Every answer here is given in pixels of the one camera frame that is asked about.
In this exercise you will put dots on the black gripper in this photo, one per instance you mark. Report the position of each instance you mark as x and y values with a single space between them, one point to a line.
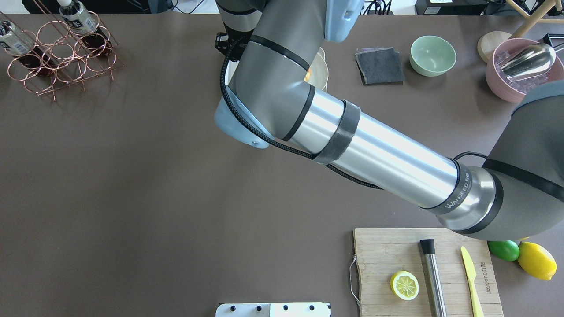
238 35

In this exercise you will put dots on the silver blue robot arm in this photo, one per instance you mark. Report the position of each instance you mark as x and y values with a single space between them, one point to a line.
517 192

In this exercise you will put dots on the cream serving tray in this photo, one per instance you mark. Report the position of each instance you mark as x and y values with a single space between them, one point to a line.
267 81

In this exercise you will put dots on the tea bottle in rack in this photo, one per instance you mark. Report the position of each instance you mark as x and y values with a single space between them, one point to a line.
82 23

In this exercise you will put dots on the tea bottle rack edge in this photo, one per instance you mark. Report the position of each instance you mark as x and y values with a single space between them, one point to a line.
24 49

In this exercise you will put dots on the white round plate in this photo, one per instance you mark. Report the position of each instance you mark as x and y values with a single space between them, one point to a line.
320 72

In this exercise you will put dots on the grey folded cloth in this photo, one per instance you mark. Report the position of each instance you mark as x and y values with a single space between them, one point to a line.
379 66

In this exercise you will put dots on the green ceramic bowl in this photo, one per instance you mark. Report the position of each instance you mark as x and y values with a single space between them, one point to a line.
432 56

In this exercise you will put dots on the round wooden coaster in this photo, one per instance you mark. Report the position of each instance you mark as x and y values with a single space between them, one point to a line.
489 42

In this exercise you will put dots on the wooden cutting board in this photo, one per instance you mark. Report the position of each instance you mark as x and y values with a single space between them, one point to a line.
382 252

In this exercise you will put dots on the steel muddler black tip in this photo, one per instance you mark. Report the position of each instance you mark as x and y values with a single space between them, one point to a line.
429 254

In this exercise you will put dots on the pink ice bowl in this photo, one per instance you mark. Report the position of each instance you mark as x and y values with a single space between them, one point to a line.
514 92

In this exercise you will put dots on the half lemon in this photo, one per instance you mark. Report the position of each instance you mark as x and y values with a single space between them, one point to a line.
404 285

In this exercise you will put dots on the wooden cup stand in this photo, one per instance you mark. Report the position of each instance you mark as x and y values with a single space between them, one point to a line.
536 17

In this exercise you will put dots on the metal ice scoop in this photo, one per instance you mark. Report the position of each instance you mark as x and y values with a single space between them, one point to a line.
534 60

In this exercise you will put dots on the yellow plastic knife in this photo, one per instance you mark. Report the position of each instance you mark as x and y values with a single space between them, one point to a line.
471 274

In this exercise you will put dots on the green lime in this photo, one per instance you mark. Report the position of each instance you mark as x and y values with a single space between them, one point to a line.
507 250

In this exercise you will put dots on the yellow lemon lower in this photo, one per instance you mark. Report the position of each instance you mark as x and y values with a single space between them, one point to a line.
536 261

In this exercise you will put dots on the braided ring bread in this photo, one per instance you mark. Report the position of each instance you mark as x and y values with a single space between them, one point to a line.
308 75

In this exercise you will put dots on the copper wire bottle rack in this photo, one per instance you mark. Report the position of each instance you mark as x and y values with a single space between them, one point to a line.
74 65

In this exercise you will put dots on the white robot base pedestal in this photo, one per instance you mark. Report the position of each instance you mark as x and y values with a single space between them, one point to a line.
274 309

